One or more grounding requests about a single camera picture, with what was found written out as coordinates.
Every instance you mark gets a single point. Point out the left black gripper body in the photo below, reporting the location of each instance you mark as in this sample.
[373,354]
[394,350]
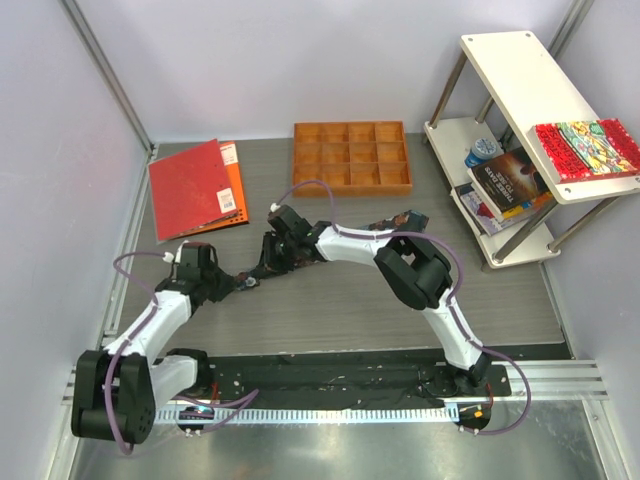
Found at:
[218,283]

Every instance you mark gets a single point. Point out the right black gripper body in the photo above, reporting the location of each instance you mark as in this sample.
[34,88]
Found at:
[278,250]

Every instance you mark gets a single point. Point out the floral navy necktie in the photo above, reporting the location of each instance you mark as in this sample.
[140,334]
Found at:
[338,243]

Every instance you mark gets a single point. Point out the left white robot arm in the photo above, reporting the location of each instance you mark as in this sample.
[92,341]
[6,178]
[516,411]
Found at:
[119,388]

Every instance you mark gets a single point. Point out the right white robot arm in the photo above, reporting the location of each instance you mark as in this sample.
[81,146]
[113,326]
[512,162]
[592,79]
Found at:
[416,271]

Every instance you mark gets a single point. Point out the red folder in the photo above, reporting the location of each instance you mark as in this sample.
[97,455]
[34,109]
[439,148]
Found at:
[189,190]

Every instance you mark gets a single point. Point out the orange wooden compartment tray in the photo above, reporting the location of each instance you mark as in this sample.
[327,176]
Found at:
[351,159]

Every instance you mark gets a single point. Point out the orange notebook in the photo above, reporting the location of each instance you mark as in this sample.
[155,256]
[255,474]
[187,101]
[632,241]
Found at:
[231,162]

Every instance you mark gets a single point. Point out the bottom stacked books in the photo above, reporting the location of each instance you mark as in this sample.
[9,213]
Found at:
[480,212]

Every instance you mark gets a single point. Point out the blue lidded jar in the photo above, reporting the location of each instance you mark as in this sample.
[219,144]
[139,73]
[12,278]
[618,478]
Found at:
[482,150]

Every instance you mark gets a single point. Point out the white two-tier shelf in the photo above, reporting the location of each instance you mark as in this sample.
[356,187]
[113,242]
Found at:
[529,88]

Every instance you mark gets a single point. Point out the dark brown book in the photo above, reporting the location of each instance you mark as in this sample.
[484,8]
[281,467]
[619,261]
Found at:
[510,184]

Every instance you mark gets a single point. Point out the red colourful book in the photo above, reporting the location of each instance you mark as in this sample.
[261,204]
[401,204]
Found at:
[589,150]

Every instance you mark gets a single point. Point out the slotted white cable duct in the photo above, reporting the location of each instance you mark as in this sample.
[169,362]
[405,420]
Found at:
[192,415]

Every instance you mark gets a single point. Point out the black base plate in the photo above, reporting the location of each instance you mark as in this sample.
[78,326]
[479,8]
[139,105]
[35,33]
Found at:
[368,380]

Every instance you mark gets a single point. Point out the left aluminium frame post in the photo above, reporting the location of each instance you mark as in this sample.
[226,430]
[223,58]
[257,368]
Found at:
[97,55]

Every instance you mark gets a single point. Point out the aluminium frame post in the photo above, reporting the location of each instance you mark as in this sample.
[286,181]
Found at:
[97,55]
[569,26]

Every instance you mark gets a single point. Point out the aluminium rail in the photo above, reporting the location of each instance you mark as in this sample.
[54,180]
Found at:
[551,380]

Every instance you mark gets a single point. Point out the right aluminium frame post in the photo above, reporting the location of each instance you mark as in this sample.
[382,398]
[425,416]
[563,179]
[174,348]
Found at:
[569,26]

